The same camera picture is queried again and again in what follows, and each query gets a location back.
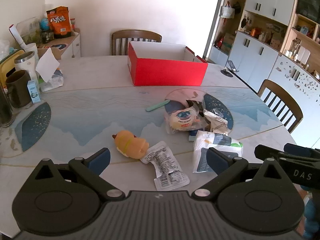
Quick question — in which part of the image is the yellow tray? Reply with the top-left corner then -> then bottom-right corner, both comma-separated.
0,49 -> 25,85

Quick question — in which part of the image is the small blue carton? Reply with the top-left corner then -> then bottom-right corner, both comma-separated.
27,80 -> 41,104

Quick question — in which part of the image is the steel tumbler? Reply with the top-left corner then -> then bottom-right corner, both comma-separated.
14,51 -> 39,80

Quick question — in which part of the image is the rolled white paper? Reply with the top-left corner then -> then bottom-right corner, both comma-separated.
9,24 -> 28,50

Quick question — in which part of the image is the white hanging bag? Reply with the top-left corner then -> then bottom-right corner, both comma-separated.
220,1 -> 235,19

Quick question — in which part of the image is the white wooden sideboard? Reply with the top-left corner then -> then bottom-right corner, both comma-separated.
37,31 -> 82,60

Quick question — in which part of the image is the beige snack packet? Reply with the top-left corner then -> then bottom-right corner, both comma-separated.
203,109 -> 229,134

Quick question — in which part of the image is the red cardboard box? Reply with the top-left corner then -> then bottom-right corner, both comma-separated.
127,41 -> 209,87

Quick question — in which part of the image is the clear plastic bag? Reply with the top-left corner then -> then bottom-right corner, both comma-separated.
0,39 -> 13,60

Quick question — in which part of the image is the clear printed wrapper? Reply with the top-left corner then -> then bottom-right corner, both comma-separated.
140,141 -> 190,191

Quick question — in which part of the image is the clear glass jar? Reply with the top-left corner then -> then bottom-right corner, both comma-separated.
291,39 -> 302,58

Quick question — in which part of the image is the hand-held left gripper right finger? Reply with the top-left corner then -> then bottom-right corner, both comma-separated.
191,147 -> 288,198

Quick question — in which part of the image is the orange snack bag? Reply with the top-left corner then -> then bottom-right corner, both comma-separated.
46,6 -> 73,39

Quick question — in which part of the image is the small blue globe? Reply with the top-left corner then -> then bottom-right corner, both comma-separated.
39,17 -> 50,32

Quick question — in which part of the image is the white container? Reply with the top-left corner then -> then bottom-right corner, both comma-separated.
299,47 -> 310,64

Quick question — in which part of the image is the tissue pack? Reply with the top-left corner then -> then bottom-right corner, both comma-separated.
36,47 -> 64,92

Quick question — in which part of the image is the small blue packet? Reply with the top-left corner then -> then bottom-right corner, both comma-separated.
188,129 -> 200,142

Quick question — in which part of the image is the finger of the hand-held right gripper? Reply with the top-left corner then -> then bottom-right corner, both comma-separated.
254,144 -> 288,160
284,142 -> 320,157

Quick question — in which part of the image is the small dark jar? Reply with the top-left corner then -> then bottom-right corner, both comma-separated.
41,31 -> 54,43

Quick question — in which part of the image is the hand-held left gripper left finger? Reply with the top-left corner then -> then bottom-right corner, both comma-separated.
32,147 -> 125,201

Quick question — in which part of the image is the person's right hand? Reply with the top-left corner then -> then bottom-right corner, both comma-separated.
301,184 -> 320,238

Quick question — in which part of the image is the glass terrarium bowl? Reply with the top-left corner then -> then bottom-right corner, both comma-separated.
16,17 -> 42,44

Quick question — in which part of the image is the light green stick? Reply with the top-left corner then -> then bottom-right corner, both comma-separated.
146,99 -> 170,112

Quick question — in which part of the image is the brown wooden chair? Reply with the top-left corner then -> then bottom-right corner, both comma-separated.
111,29 -> 163,56
257,79 -> 304,134

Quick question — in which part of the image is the dark glass jar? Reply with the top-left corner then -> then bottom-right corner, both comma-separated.
0,87 -> 14,128

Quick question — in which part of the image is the white and blue packet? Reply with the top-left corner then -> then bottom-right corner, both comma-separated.
192,130 -> 244,173

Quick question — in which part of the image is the white wooden wall cabinet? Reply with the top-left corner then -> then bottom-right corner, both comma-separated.
207,0 -> 320,148

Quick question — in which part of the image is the bread packet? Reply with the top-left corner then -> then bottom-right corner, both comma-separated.
164,106 -> 204,134

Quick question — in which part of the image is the orange plush toy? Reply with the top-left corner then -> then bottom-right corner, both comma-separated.
112,130 -> 150,160

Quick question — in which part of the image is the phone stand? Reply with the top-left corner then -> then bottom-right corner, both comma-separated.
220,60 -> 238,77

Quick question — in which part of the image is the dark green mug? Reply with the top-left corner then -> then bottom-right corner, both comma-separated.
5,70 -> 32,108

